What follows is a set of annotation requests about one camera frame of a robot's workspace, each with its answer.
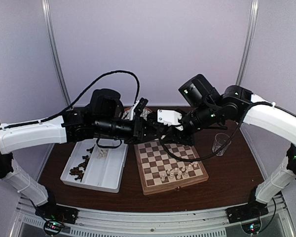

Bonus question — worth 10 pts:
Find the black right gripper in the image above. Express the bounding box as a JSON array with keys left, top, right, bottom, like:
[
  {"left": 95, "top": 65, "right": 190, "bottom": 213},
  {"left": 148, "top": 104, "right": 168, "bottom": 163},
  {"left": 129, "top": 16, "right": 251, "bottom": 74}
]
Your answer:
[{"left": 161, "top": 101, "right": 219, "bottom": 146}]

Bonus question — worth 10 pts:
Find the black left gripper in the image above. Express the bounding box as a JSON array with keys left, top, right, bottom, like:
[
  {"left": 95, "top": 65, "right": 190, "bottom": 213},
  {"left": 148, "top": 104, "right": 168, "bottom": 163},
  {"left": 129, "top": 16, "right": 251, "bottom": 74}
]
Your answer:
[{"left": 95, "top": 115, "right": 162, "bottom": 145}]

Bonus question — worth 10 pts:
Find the white chess king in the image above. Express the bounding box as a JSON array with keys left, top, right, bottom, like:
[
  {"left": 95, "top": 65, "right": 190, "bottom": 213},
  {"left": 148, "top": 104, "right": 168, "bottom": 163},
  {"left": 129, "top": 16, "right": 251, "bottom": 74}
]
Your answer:
[{"left": 168, "top": 170, "right": 175, "bottom": 181}]

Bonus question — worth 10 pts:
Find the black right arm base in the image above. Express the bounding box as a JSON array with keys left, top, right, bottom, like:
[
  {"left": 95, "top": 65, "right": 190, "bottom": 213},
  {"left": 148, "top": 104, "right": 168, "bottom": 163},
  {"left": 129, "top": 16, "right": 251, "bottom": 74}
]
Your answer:
[{"left": 225, "top": 195, "right": 269, "bottom": 233}]

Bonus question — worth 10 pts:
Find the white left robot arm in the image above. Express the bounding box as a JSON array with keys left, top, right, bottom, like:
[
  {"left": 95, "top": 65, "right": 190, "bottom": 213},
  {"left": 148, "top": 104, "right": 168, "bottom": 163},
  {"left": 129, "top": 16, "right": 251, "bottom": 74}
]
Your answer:
[{"left": 0, "top": 89, "right": 148, "bottom": 219}]

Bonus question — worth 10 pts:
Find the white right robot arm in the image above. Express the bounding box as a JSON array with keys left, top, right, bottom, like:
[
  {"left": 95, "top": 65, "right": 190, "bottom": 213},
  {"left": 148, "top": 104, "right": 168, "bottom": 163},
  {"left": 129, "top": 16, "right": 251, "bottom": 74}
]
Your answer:
[{"left": 156, "top": 74, "right": 296, "bottom": 218}]

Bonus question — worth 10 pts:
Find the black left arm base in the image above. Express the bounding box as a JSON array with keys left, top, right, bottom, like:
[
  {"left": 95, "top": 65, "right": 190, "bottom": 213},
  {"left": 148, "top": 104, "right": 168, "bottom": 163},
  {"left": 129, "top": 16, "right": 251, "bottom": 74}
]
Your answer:
[{"left": 31, "top": 191, "right": 78, "bottom": 237}]

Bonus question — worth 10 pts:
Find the pile of dark chess pieces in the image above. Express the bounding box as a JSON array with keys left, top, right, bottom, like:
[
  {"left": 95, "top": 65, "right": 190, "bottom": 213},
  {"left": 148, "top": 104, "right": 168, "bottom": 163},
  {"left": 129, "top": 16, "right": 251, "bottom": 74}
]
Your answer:
[{"left": 69, "top": 146, "right": 95, "bottom": 182}]

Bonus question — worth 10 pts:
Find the wooden chess board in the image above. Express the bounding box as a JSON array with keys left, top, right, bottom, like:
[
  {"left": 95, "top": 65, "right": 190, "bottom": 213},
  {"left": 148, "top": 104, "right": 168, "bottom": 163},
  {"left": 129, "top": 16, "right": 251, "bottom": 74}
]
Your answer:
[{"left": 134, "top": 140, "right": 209, "bottom": 196}]

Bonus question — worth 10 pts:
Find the clear drinking glass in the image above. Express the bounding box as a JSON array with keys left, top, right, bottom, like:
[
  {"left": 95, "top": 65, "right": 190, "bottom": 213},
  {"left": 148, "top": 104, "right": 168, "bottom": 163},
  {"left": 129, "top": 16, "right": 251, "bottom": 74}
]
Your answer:
[{"left": 212, "top": 133, "right": 231, "bottom": 157}]

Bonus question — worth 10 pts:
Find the floral patterned ceramic plate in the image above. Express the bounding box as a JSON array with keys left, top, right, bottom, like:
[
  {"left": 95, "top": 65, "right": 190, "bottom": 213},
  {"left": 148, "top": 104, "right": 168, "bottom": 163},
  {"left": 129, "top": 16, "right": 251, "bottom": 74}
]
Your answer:
[{"left": 122, "top": 107, "right": 152, "bottom": 120}]

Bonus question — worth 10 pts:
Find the white compartment tray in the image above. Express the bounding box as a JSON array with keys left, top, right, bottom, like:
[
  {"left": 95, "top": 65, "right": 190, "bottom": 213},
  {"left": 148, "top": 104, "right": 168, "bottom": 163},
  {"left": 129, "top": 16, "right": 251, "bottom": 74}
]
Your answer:
[{"left": 60, "top": 139, "right": 128, "bottom": 193}]

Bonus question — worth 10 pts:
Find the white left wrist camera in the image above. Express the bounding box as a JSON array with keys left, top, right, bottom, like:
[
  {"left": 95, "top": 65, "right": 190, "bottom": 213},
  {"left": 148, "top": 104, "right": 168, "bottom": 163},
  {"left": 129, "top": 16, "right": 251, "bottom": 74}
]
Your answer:
[{"left": 128, "top": 98, "right": 148, "bottom": 120}]

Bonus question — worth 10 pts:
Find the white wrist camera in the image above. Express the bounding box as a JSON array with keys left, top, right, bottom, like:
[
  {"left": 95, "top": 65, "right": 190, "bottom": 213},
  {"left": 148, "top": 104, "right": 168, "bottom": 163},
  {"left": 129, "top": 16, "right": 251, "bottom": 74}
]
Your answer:
[
  {"left": 157, "top": 110, "right": 184, "bottom": 131},
  {"left": 128, "top": 98, "right": 148, "bottom": 120}
]

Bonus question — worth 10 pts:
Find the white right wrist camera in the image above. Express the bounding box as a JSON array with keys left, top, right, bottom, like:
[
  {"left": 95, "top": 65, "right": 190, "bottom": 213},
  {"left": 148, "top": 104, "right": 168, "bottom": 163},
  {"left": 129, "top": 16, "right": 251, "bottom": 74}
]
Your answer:
[{"left": 157, "top": 110, "right": 184, "bottom": 131}]

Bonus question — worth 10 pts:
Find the aluminium corner post right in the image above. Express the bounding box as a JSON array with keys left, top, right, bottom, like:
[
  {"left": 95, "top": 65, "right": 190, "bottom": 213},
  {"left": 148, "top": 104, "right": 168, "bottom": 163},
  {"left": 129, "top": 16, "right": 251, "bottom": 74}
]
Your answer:
[{"left": 236, "top": 0, "right": 259, "bottom": 85}]

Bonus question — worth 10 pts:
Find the aluminium corner post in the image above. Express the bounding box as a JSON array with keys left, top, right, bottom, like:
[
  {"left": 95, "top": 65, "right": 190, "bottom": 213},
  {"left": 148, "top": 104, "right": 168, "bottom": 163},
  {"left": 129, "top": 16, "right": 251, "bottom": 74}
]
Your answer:
[
  {"left": 41, "top": 0, "right": 71, "bottom": 106},
  {"left": 236, "top": 0, "right": 259, "bottom": 85}
]

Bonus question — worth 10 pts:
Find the aluminium corner post left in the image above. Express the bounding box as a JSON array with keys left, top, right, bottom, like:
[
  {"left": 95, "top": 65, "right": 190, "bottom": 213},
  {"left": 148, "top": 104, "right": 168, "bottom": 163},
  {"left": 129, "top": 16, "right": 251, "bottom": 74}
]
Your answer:
[{"left": 41, "top": 0, "right": 71, "bottom": 106}]

